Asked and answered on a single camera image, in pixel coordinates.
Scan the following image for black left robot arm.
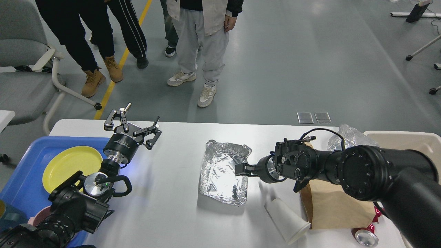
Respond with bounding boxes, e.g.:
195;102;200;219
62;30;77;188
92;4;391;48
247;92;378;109
1;104;161;248

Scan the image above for foil wrap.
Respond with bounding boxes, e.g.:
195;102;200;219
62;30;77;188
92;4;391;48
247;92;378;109
327;124;379;151

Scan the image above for brown paper bag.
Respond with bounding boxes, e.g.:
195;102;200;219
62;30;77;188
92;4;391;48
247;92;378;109
299;179;376;230

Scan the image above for person black trousers brown boots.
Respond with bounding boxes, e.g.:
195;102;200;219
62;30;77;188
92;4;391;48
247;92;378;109
35;0;123;98

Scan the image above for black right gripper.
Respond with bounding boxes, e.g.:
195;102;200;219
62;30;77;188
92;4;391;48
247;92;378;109
236;155;286;184

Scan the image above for beige plastic bin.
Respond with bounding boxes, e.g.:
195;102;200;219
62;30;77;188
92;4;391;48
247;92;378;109
364;131;441;165

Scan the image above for pink mug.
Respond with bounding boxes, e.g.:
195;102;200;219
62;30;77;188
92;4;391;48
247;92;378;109
27;206;51;227

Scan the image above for lying white paper cup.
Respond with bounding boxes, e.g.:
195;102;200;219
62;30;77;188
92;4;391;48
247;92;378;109
264;198;311;245

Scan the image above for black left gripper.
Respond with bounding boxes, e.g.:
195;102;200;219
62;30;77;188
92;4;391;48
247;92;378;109
103;102;162;164

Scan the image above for person striped black trousers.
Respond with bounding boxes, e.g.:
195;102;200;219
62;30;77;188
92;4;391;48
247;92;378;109
104;0;149;69

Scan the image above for red drink can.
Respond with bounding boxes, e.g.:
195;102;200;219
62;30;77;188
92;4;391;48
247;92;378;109
351;201;383;248

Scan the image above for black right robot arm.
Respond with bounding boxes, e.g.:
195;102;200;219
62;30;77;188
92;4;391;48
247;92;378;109
235;133;441;248

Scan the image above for person faded jeans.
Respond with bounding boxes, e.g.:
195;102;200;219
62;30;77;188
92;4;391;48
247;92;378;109
160;0;178;58

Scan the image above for person grey sweatpants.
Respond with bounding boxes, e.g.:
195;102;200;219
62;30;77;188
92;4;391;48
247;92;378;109
166;0;244;108

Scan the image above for grey office chair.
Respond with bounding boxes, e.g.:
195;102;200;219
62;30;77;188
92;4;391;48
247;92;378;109
0;0;101;134

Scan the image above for blue plastic tray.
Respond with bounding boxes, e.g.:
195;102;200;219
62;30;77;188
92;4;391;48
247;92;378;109
0;136;112;248

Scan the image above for metal floor socket plate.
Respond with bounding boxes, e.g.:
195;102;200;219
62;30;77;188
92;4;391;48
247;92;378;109
297;112;315;124

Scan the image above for yellow plate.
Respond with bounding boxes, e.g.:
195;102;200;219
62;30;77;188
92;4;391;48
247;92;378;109
42;146;103;193

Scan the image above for aluminium foil tray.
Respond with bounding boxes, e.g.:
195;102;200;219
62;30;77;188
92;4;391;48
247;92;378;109
198;140;252;206

